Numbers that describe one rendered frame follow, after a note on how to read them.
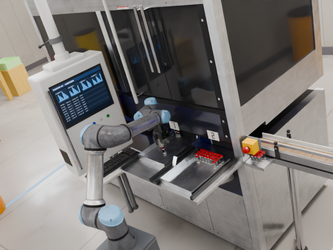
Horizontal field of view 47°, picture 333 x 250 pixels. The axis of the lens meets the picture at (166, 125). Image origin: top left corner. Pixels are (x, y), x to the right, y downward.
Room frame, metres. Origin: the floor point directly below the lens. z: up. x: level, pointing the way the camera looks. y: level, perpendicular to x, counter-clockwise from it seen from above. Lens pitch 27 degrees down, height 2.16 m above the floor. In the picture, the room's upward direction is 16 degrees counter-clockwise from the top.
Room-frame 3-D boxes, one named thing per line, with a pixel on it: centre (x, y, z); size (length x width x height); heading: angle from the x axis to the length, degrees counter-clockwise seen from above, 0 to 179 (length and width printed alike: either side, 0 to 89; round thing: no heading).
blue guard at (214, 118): (2.64, 0.25, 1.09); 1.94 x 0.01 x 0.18; 37
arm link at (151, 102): (2.15, 0.06, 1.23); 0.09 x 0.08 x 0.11; 140
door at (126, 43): (2.41, 0.06, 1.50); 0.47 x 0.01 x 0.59; 37
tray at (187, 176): (1.85, -0.09, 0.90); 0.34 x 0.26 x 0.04; 126
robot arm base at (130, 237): (1.54, 0.39, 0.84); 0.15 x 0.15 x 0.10
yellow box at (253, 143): (1.79, -0.42, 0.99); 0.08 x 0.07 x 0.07; 127
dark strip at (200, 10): (1.89, -0.32, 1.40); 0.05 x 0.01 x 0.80; 37
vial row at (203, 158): (1.91, -0.18, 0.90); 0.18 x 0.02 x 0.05; 36
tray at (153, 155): (2.19, 0.03, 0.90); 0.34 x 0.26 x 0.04; 127
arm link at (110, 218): (1.54, 0.40, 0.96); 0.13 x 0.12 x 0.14; 50
